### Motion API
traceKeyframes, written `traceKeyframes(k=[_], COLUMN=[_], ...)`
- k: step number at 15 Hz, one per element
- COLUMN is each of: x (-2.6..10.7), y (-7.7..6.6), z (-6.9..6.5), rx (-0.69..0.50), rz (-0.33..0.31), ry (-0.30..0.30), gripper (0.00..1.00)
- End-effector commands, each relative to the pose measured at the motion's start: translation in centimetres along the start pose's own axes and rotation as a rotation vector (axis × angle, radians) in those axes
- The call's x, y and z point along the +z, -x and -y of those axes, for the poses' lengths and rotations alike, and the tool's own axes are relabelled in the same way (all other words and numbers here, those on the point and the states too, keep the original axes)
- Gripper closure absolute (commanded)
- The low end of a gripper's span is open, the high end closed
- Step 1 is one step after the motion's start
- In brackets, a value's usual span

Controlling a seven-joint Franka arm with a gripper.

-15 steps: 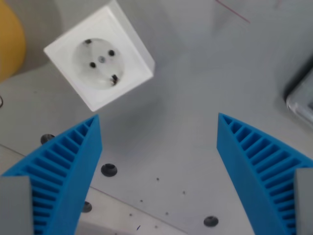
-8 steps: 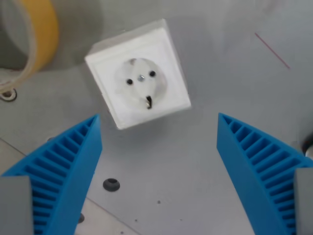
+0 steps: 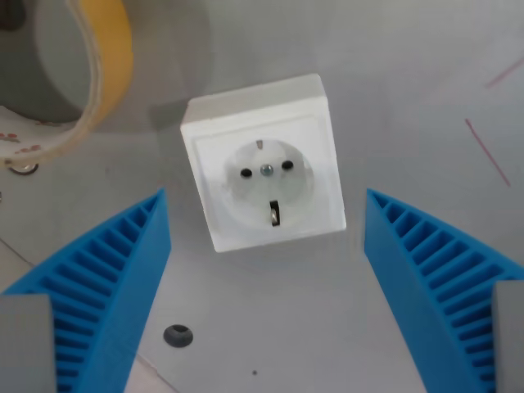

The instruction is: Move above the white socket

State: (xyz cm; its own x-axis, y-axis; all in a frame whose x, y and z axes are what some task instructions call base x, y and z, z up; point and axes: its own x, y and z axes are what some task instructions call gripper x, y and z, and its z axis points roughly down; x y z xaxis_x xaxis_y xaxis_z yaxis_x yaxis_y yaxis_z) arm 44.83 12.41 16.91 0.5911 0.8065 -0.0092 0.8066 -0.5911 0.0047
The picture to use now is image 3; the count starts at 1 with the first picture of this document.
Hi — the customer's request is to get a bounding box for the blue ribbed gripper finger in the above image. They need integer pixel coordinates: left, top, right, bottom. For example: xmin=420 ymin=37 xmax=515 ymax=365
xmin=1 ymin=187 xmax=172 ymax=393
xmin=362 ymin=187 xmax=524 ymax=393

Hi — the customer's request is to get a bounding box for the small silver round fastener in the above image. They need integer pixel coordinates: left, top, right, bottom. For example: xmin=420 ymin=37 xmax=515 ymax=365
xmin=7 ymin=160 xmax=40 ymax=177

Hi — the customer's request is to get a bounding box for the grey tape roll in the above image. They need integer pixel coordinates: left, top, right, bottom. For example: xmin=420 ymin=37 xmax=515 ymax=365
xmin=0 ymin=0 xmax=96 ymax=124

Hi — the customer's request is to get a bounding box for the yellow tape roll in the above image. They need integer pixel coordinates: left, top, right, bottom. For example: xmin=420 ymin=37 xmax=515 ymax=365
xmin=0 ymin=0 xmax=134 ymax=165

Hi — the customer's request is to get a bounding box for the white wall socket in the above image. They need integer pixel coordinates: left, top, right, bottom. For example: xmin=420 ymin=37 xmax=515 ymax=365
xmin=179 ymin=73 xmax=348 ymax=254

